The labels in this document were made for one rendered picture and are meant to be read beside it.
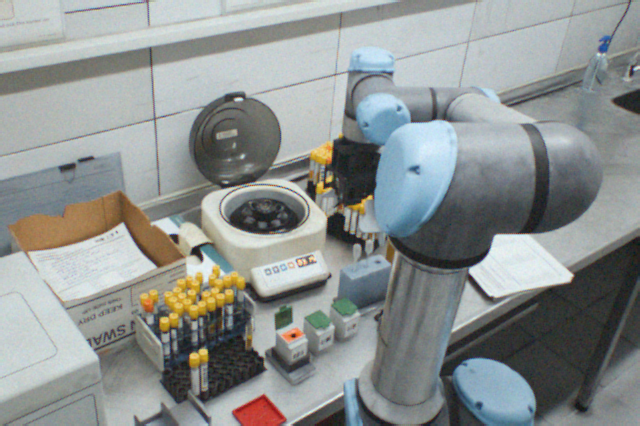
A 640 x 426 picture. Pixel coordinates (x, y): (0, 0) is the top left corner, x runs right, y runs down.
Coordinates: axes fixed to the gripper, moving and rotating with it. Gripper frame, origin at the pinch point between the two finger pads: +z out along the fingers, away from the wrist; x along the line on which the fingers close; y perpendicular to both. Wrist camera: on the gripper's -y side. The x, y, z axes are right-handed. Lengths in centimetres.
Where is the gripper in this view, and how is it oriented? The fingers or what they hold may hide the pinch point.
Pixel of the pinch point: (359, 226)
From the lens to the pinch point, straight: 135.9
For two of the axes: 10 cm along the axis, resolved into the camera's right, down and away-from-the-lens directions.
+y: -8.2, 2.6, -5.0
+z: -0.7, 8.3, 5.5
